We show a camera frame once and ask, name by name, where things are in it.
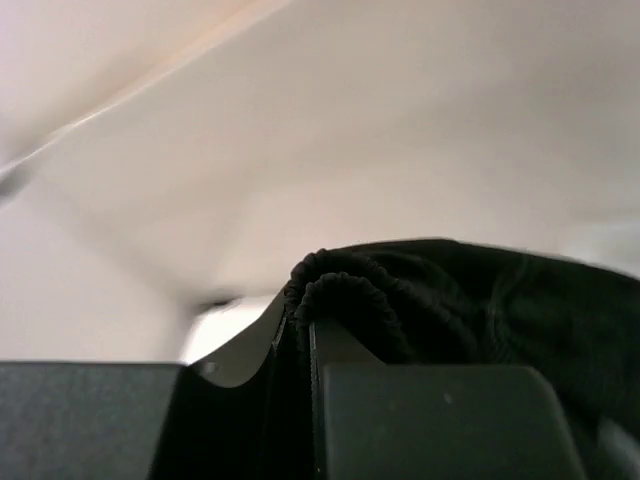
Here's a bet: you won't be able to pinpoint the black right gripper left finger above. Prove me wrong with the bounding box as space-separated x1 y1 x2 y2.
1 295 300 479

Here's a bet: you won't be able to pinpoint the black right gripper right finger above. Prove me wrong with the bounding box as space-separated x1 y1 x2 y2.
309 321 585 480

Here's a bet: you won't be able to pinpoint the black shorts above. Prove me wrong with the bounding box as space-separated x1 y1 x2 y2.
269 238 640 480

